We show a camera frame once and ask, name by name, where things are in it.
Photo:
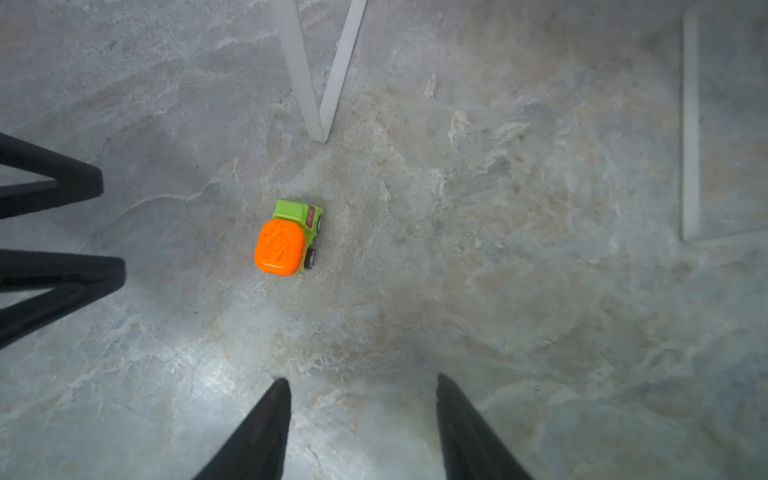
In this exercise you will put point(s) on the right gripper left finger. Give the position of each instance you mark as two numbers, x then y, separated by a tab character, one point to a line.
257	448

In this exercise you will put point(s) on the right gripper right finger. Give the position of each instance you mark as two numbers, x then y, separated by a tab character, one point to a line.
471	450

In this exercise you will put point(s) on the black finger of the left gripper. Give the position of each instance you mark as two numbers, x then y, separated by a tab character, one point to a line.
67	181
67	282

